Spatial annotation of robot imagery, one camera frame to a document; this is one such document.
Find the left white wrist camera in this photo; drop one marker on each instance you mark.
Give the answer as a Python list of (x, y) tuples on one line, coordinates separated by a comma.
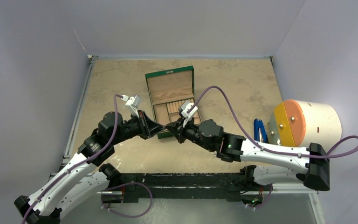
[(132, 103)]

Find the white cylinder orange yellow lid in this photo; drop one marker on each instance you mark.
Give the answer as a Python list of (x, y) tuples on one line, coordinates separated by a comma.
[(296, 123)]

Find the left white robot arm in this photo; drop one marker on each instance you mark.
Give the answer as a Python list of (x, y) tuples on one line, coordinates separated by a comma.
[(86, 173)]

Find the blue tool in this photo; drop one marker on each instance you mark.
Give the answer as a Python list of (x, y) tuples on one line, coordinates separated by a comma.
[(260, 134)]

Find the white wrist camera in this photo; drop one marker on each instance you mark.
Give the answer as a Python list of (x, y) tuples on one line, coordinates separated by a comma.
[(187, 111), (132, 103)]

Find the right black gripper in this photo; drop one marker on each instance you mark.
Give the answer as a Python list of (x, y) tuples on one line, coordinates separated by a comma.
[(180, 129)]

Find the green jewelry tray insert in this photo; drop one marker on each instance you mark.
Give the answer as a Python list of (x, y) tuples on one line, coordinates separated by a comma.
[(168, 112)]

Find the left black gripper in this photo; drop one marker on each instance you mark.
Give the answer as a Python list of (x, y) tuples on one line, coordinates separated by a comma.
[(149, 128)]

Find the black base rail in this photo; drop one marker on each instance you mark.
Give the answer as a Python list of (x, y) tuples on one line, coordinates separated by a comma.
[(232, 187)]

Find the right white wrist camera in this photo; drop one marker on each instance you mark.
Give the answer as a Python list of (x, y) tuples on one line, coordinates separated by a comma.
[(187, 111)]

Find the green jewelry box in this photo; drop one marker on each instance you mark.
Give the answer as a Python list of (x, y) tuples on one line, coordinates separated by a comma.
[(170, 85)]

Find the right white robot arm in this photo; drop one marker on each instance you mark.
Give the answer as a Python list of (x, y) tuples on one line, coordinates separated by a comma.
[(306, 165)]

